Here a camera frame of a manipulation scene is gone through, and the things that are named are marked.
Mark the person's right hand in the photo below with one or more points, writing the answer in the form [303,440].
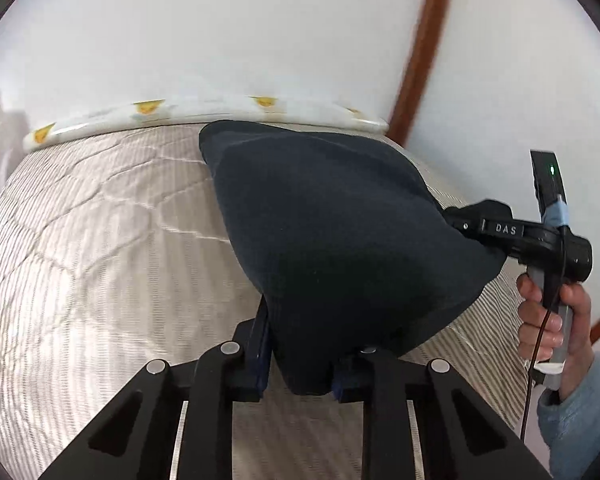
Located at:
[577,325]

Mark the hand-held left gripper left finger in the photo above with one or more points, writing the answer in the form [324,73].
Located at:
[263,360]

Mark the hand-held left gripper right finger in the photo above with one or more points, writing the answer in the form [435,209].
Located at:
[338,388]

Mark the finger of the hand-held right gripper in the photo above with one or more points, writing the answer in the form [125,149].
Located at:
[467,220]

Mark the dark navy sweater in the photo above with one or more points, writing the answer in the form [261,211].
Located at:
[330,235]

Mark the person's right forearm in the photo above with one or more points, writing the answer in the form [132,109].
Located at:
[580,425]

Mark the white pillow with yellow print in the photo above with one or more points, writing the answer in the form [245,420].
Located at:
[205,107]

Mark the striped quilted mattress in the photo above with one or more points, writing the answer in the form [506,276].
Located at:
[105,235]

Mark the brown wooden wall trim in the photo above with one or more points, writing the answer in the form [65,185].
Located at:
[420,50]

